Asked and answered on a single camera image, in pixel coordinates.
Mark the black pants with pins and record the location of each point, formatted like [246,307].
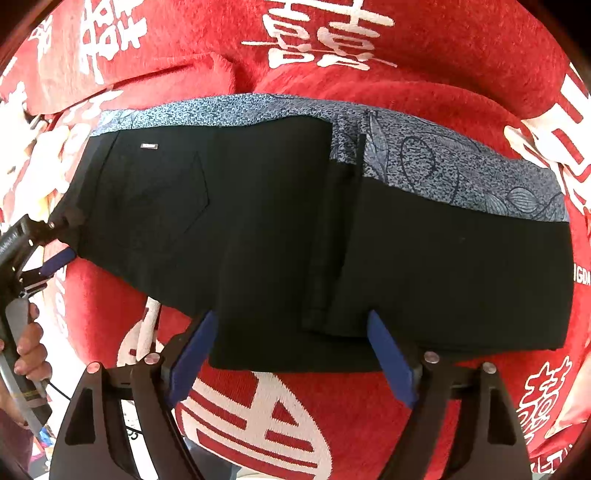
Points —
[277,230]

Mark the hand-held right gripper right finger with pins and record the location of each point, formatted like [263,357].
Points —
[390,360]

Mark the person's left hand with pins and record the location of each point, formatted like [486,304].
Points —
[32,350]

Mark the black shorts with patterned trim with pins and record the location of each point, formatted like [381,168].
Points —
[415,157]

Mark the red printed blanket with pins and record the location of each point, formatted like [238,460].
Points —
[461,69]

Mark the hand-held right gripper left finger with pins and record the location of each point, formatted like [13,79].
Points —
[194,355]

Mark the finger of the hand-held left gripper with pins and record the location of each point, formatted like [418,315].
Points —
[55,226]
[57,261]

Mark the cream cloth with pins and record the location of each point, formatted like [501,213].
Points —
[46,157]

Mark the person's left forearm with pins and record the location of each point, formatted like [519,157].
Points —
[11,438]

